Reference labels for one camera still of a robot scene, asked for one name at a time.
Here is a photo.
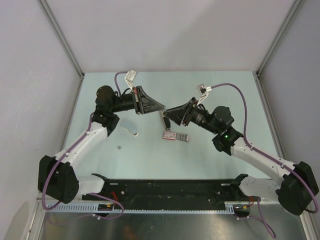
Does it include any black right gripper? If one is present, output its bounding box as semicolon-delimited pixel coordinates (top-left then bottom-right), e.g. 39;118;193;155
163;97;220;135

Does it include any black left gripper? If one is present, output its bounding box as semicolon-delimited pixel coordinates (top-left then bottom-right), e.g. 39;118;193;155
110;86;164;115

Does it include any beige and black stapler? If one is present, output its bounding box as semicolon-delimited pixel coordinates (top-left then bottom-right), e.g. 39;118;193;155
160;110;171;132

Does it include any red white staple box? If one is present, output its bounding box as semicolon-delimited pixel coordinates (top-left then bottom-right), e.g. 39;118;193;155
162;131;190;143

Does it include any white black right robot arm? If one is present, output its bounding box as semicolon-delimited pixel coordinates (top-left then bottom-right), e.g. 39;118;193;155
164;98;319;216

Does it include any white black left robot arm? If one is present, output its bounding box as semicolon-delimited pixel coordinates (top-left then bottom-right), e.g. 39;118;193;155
37;85;165;204

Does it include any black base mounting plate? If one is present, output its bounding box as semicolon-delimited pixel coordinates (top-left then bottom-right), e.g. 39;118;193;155
82;178;261;204

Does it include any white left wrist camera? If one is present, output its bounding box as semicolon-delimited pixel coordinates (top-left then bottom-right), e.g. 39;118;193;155
124;69;138;89

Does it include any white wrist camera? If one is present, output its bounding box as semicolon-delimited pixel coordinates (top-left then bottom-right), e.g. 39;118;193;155
196;84;212;105
124;69;138;89

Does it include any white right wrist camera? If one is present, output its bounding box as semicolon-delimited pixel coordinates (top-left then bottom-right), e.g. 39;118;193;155
196;84;212;105

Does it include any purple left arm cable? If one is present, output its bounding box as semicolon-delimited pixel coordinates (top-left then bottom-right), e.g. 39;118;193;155
41;71;126;226

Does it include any grey slotted cable duct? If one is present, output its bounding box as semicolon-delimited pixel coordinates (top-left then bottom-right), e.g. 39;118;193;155
44;201;251;215

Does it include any aluminium frame rail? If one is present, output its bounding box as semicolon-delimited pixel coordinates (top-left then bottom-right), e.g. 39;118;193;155
36;189;308;205

